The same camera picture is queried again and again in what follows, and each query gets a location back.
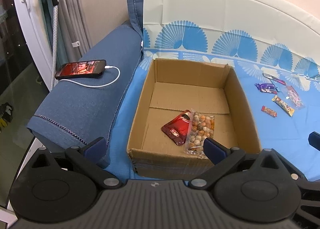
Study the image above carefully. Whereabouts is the black yellow object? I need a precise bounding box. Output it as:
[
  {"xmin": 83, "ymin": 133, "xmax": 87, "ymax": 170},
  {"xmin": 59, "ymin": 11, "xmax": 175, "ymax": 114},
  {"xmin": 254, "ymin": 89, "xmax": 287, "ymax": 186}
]
[{"xmin": 0, "ymin": 102, "xmax": 13, "ymax": 132}]

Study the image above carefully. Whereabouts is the white door frame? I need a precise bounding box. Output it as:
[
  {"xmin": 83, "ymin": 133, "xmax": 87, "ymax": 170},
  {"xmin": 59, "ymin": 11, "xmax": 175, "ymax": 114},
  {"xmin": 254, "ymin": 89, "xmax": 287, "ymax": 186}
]
[{"xmin": 10, "ymin": 0, "xmax": 58, "ymax": 92}]

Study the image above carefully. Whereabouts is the black smartphone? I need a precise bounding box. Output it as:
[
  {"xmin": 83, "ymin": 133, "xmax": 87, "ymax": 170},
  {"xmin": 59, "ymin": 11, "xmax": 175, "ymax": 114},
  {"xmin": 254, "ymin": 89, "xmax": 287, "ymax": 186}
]
[{"xmin": 54, "ymin": 60, "xmax": 107, "ymax": 80}]

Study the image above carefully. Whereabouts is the small red snack bar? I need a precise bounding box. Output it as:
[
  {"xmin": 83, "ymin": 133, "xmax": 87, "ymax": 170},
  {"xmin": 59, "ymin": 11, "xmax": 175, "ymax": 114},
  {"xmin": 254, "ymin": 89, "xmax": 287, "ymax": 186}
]
[{"xmin": 261, "ymin": 105, "xmax": 278, "ymax": 117}]

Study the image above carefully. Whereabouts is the white charging cable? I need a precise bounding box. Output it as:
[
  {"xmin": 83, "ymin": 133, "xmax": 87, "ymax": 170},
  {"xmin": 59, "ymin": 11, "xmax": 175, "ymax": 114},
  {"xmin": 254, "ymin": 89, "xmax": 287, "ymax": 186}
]
[{"xmin": 61, "ymin": 65, "xmax": 121, "ymax": 88}]

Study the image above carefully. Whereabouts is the silver purple snack bar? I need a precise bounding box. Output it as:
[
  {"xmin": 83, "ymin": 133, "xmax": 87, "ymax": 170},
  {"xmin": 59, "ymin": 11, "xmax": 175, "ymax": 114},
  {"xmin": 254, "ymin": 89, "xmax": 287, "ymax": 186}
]
[{"xmin": 262, "ymin": 72, "xmax": 286, "ymax": 85}]

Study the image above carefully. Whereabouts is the gold snack bar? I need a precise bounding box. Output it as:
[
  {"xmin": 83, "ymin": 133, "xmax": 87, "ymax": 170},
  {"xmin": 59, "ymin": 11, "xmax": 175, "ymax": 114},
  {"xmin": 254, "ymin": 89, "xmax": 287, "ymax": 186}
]
[{"xmin": 272, "ymin": 95, "xmax": 295, "ymax": 117}]

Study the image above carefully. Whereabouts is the grey curtain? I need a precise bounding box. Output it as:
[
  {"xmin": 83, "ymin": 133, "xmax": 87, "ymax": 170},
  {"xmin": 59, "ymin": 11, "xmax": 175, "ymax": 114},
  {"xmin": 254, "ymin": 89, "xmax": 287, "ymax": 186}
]
[{"xmin": 54, "ymin": 0, "xmax": 93, "ymax": 62}]

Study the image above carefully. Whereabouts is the pink clear snack packet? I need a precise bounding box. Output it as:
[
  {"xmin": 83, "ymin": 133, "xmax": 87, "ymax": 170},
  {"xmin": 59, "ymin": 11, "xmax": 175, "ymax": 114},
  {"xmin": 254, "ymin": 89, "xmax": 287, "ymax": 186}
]
[{"xmin": 284, "ymin": 85, "xmax": 304, "ymax": 108}]

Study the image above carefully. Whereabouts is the blue denim sofa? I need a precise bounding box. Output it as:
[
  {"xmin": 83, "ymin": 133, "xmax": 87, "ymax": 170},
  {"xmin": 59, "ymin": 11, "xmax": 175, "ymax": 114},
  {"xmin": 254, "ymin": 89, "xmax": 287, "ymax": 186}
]
[{"xmin": 26, "ymin": 0, "xmax": 145, "ymax": 169}]

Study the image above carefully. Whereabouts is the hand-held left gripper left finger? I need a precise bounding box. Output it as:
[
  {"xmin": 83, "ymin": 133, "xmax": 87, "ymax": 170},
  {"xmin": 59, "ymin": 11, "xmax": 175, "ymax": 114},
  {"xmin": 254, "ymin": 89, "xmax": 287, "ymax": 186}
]
[{"xmin": 24, "ymin": 137, "xmax": 123, "ymax": 190}]

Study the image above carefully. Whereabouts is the teal cloth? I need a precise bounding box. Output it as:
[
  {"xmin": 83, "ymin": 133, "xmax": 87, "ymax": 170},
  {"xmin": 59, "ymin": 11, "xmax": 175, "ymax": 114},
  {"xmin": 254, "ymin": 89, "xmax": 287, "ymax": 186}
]
[{"xmin": 37, "ymin": 0, "xmax": 56, "ymax": 47}]

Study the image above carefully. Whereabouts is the red snack pouch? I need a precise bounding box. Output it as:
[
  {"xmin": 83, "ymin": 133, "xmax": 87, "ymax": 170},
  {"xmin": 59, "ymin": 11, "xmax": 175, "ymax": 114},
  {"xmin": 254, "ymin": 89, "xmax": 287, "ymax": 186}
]
[{"xmin": 161, "ymin": 110, "xmax": 193, "ymax": 146}]

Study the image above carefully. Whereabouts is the brown cardboard box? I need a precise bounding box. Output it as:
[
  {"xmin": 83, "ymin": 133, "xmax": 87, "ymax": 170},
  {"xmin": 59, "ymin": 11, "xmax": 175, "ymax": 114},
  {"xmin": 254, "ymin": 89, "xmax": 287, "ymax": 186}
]
[{"xmin": 126, "ymin": 58, "xmax": 262, "ymax": 178}]

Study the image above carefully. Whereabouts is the blue white printed sheet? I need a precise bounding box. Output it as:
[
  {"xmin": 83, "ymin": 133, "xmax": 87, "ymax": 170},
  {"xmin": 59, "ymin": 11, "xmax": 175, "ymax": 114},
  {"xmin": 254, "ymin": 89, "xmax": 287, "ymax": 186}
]
[{"xmin": 104, "ymin": 0, "xmax": 320, "ymax": 182}]

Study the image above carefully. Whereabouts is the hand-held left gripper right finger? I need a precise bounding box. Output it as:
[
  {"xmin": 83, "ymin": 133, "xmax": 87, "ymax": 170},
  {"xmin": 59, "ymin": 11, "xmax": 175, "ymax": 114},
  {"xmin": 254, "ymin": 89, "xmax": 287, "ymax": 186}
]
[{"xmin": 188, "ymin": 138, "xmax": 307, "ymax": 190}]

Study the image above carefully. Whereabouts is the purple snack packet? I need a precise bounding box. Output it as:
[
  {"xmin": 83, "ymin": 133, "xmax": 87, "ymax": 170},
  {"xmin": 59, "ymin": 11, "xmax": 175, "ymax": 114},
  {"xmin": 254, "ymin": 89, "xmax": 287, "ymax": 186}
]
[{"xmin": 254, "ymin": 82, "xmax": 279, "ymax": 94}]

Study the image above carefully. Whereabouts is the black white braided cord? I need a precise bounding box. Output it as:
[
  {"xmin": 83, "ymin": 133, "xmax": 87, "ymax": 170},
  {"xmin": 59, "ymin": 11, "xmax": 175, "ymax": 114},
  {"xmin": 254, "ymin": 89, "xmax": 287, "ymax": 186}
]
[{"xmin": 50, "ymin": 4, "xmax": 60, "ymax": 92}]

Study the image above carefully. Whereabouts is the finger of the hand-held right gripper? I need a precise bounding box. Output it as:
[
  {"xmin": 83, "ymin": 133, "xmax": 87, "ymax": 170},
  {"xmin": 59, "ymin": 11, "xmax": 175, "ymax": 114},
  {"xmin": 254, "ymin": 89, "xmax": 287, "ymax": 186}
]
[{"xmin": 308, "ymin": 131, "xmax": 320, "ymax": 152}]

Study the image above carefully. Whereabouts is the clear packet of speckled snacks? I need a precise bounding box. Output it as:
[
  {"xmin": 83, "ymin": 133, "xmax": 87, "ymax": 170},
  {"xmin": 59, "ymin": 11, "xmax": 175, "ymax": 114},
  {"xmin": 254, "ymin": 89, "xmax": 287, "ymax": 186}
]
[{"xmin": 184, "ymin": 109, "xmax": 216, "ymax": 157}]

